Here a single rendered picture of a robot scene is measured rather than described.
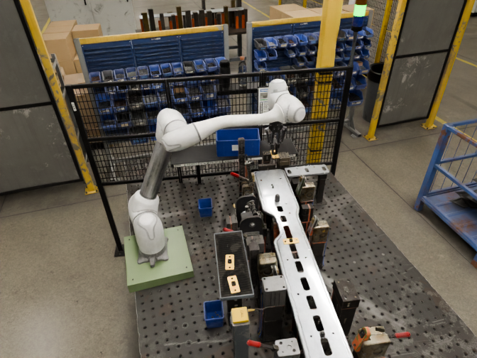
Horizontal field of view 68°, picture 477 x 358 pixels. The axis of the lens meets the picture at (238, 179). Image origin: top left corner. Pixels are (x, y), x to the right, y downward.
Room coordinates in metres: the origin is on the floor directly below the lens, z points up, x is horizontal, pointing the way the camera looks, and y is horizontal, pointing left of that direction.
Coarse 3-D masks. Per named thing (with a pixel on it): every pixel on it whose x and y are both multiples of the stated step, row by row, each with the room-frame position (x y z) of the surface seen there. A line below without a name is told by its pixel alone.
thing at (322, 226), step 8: (320, 224) 1.39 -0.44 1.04; (328, 224) 1.39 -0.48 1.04; (320, 232) 1.37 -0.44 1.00; (328, 232) 1.39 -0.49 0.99; (312, 240) 1.37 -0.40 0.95; (320, 240) 1.37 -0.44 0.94; (312, 248) 1.37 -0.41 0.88; (320, 248) 1.37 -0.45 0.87; (320, 256) 1.37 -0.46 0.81; (320, 264) 1.37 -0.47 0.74
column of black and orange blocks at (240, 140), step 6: (240, 138) 2.07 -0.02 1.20; (240, 144) 2.04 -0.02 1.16; (240, 150) 2.05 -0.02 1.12; (240, 156) 2.04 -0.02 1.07; (240, 162) 2.05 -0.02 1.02; (240, 168) 2.05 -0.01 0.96; (240, 174) 2.05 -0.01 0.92; (240, 180) 2.06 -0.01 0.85; (240, 186) 2.05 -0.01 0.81; (240, 192) 2.06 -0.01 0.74
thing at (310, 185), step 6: (306, 186) 1.73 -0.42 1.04; (312, 186) 1.73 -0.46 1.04; (306, 192) 1.72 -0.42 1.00; (312, 192) 1.72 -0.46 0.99; (300, 198) 1.72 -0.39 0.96; (306, 198) 1.72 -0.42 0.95; (312, 198) 1.72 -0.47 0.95; (300, 204) 1.73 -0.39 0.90; (306, 204) 1.72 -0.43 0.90; (312, 204) 1.74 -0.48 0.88; (300, 210) 1.72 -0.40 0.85
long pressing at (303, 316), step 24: (264, 192) 1.73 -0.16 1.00; (288, 192) 1.72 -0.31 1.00; (288, 216) 1.51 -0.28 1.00; (288, 264) 1.16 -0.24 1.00; (312, 264) 1.16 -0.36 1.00; (288, 288) 1.02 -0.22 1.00; (312, 288) 1.01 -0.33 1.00; (312, 312) 0.89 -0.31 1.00; (312, 336) 0.78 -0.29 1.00; (336, 336) 0.78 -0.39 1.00
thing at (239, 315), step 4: (232, 308) 0.82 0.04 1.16; (236, 308) 0.82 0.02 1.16; (240, 308) 0.82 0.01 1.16; (244, 308) 0.81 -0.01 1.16; (232, 312) 0.80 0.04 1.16; (236, 312) 0.80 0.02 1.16; (240, 312) 0.80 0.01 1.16; (244, 312) 0.80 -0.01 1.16; (232, 316) 0.78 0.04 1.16; (236, 316) 0.78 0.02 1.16; (240, 316) 0.78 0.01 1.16; (244, 316) 0.78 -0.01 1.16; (236, 320) 0.76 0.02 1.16; (240, 320) 0.76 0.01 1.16; (244, 320) 0.76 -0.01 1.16
